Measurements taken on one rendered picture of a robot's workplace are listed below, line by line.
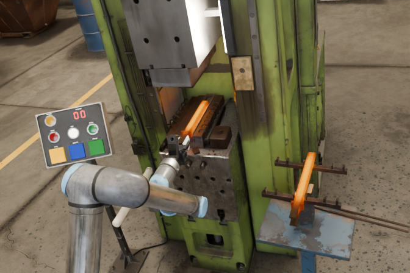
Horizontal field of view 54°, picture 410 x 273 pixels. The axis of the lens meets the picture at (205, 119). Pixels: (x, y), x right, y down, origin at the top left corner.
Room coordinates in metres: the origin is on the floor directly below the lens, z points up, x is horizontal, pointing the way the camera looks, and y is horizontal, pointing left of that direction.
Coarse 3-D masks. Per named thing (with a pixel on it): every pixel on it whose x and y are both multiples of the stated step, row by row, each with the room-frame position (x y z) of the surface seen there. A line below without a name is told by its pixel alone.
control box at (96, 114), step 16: (48, 112) 1.86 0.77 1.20; (64, 112) 1.85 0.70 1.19; (80, 112) 1.84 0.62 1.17; (96, 112) 1.84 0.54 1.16; (48, 128) 1.81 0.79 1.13; (64, 128) 1.81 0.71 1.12; (80, 128) 1.80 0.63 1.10; (48, 144) 1.77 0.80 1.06; (64, 144) 1.77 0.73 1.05; (112, 144) 1.80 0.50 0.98; (48, 160) 1.73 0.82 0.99; (80, 160) 1.72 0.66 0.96
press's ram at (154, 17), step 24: (144, 0) 1.74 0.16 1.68; (168, 0) 1.70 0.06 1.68; (192, 0) 1.74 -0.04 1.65; (216, 0) 2.03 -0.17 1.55; (144, 24) 1.75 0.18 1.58; (168, 24) 1.71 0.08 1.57; (192, 24) 1.69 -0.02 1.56; (216, 24) 1.98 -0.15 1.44; (144, 48) 1.77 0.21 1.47; (168, 48) 1.72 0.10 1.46; (192, 48) 1.67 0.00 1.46
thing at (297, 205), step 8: (312, 152) 1.44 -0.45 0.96; (312, 160) 1.39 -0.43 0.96; (304, 168) 1.34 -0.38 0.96; (304, 176) 1.29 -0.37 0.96; (304, 184) 1.25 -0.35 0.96; (304, 192) 1.20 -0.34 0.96; (296, 200) 1.16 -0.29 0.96; (296, 208) 1.11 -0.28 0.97; (296, 216) 1.07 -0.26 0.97; (296, 224) 1.07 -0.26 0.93
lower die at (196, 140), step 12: (204, 96) 2.11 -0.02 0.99; (216, 96) 2.07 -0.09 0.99; (192, 108) 1.99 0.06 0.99; (216, 108) 1.94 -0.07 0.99; (180, 120) 1.90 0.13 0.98; (168, 132) 1.80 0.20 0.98; (180, 132) 1.76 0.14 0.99; (192, 132) 1.73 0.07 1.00; (192, 144) 1.71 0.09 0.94; (204, 144) 1.71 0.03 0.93
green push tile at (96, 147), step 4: (96, 140) 1.76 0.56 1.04; (100, 140) 1.76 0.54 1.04; (88, 144) 1.75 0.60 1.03; (92, 144) 1.75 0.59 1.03; (96, 144) 1.75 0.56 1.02; (100, 144) 1.75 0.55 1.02; (92, 148) 1.74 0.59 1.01; (96, 148) 1.74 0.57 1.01; (100, 148) 1.74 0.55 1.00; (92, 152) 1.73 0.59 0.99; (96, 152) 1.73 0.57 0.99; (100, 152) 1.73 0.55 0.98; (104, 152) 1.73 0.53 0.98
